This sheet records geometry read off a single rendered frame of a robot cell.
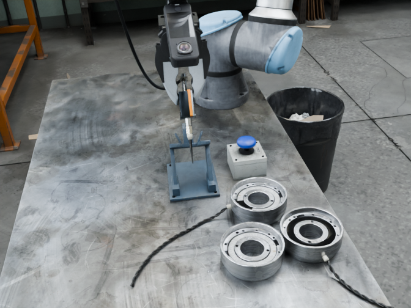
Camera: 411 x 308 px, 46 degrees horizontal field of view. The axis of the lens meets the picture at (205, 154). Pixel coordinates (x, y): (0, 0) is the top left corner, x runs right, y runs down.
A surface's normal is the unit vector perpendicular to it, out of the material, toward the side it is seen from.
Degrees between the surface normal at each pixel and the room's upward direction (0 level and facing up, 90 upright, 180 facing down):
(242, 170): 90
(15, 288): 0
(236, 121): 0
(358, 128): 0
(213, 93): 72
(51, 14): 90
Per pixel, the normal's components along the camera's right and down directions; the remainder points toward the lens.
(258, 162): 0.16, 0.53
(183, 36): 0.06, -0.44
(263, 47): -0.48, 0.18
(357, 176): -0.05, -0.84
